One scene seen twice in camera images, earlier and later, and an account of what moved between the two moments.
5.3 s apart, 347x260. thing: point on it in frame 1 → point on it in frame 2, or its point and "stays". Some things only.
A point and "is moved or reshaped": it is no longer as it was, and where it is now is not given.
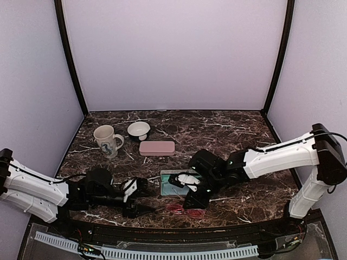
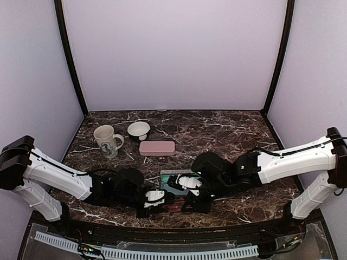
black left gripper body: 128,209 → 141,214
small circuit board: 89,249 stays
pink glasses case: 156,148 stays
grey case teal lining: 169,188 stays
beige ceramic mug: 104,136 stays
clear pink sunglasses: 179,209 is moved or reshaped
